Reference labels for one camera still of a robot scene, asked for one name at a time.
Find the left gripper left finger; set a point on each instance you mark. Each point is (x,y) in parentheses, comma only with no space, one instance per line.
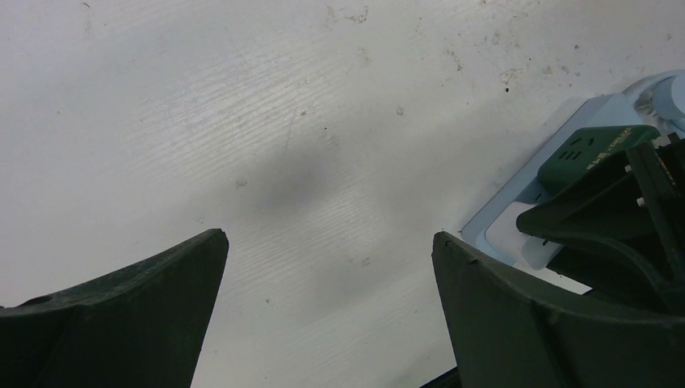
(140,326)

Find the light blue power strip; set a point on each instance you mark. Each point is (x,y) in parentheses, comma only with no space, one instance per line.
(493,230)

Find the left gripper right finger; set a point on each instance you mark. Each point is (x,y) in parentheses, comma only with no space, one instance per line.
(510,329)

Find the dark green cube adapter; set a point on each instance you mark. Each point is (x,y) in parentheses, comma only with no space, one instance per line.
(586,148)

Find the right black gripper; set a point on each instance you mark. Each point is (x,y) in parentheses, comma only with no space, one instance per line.
(632,203)

